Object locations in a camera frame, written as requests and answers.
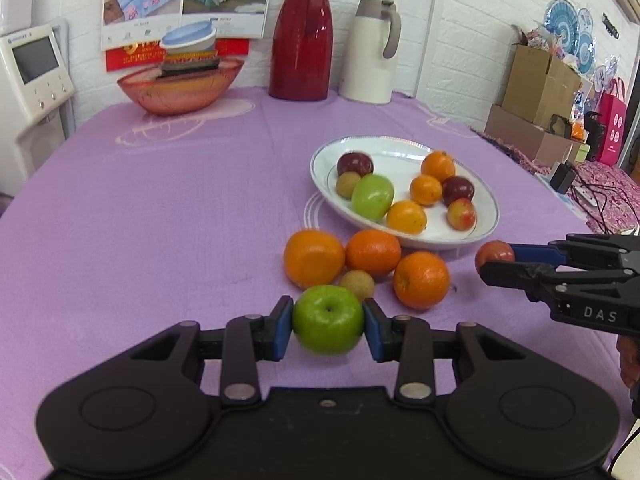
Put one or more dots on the orange mandarin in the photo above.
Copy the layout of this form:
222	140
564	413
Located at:
374	252
421	280

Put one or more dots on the red yellow small apple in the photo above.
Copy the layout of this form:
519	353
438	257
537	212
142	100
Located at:
461	214

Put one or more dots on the orange mandarin back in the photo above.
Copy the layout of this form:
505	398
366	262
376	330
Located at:
374	252

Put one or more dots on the blue lidded bowl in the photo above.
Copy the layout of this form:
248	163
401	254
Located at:
194	37

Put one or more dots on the green apple round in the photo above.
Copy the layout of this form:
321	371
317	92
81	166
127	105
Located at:
372	197

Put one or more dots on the bedding wall calendar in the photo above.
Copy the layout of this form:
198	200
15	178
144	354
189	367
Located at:
131	30

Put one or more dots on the purple tablecloth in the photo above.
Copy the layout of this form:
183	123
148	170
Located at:
139	222

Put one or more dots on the pink gift bag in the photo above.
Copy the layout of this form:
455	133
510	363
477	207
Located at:
612	110

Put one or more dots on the white water dispenser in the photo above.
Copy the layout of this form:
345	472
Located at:
35	86

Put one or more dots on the red glass bowl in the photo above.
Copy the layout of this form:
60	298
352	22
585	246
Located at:
178	92

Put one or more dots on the dark red plum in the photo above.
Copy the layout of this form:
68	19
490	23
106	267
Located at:
456	187
357	162

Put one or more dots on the large yellow-orange citrus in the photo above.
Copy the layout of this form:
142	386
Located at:
439	165

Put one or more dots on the white thermos jug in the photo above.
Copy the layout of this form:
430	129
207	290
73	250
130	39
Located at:
371	53

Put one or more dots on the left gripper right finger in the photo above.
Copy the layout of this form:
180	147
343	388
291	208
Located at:
407	341

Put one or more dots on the yellow orange with stem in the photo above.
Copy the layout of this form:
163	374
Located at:
407	217

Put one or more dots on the lower cardboard box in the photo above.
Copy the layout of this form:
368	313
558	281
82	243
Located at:
535	143

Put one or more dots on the yellow orange round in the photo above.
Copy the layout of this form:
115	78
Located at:
425	190

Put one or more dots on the upper cardboard box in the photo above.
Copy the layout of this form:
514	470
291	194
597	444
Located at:
539	87

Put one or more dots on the cardboard box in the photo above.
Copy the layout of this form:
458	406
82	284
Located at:
535	143
539	87

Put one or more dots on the green oblong apple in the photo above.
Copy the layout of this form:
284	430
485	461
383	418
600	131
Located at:
328	320

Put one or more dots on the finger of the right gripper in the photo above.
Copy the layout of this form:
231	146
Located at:
531	253
537	280

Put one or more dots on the black power adapter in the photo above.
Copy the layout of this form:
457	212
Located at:
562	177

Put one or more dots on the white ceramic plate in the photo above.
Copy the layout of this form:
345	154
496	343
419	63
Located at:
399	160

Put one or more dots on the blue decorative plates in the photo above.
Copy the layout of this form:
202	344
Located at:
575	31

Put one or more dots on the red thermos jug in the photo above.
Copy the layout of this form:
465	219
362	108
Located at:
301	53

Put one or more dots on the dark patterned bowls stack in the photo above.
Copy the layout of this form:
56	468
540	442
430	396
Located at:
175	64

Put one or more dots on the patterned sofa cover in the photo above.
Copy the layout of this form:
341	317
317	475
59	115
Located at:
605	197

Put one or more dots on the person's right hand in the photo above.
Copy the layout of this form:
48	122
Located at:
628	349

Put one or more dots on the tan longan fruit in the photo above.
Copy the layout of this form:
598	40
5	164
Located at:
346	184

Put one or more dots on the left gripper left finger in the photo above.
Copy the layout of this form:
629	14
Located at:
248	340

